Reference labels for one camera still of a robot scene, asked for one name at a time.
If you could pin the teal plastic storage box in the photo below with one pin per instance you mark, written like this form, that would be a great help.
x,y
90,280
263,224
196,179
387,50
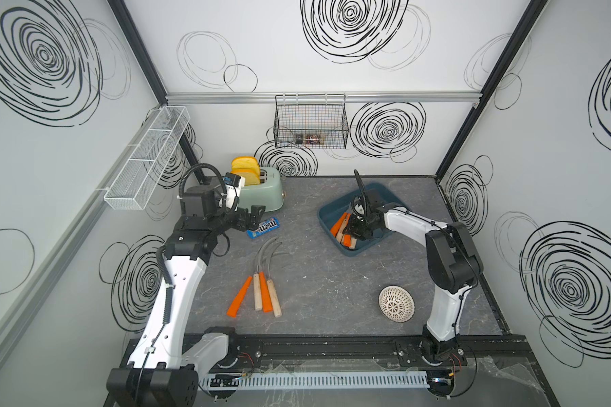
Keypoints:
x,y
331,213

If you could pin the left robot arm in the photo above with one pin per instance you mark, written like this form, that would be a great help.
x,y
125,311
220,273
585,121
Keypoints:
x,y
160,372

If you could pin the mint green toaster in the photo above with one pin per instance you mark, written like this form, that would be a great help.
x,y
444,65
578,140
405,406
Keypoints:
x,y
268,193

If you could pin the white wire wall shelf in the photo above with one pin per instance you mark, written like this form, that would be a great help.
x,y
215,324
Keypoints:
x,y
156,144

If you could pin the blue candy packet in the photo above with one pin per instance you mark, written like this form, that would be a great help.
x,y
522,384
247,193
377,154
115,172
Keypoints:
x,y
265,226

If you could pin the jar in wire basket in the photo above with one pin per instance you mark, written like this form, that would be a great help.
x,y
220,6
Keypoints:
x,y
309,139

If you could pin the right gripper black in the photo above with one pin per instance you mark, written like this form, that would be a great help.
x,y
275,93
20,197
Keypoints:
x,y
350,228

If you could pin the front toast slice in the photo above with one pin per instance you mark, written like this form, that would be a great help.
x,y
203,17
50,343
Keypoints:
x,y
251,178

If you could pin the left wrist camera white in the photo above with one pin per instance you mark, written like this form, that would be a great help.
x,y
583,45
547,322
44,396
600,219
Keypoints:
x,y
234,184

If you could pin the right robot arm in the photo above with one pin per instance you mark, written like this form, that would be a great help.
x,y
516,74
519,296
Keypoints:
x,y
454,263

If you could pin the orange handled sickle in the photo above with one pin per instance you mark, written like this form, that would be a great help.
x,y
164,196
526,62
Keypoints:
x,y
334,230

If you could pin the rear toast slice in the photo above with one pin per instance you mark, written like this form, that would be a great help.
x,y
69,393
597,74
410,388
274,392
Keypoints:
x,y
246,164

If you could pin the white round strainer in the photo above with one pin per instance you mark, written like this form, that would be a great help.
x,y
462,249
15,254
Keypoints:
x,y
396,304

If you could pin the grey slotted cable duct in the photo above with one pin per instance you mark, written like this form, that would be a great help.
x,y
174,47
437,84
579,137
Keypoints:
x,y
317,380

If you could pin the wooden handled sickle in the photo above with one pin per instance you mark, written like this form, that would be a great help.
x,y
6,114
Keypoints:
x,y
340,234

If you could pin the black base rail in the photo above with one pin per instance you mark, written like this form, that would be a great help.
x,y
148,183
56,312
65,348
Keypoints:
x,y
366,351

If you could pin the toast slice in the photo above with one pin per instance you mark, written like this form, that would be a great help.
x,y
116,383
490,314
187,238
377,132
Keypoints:
x,y
251,178
246,164

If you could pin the black wire wall basket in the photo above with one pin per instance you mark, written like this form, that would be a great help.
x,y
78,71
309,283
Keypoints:
x,y
319,113

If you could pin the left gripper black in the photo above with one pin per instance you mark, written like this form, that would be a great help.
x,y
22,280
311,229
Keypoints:
x,y
254,217

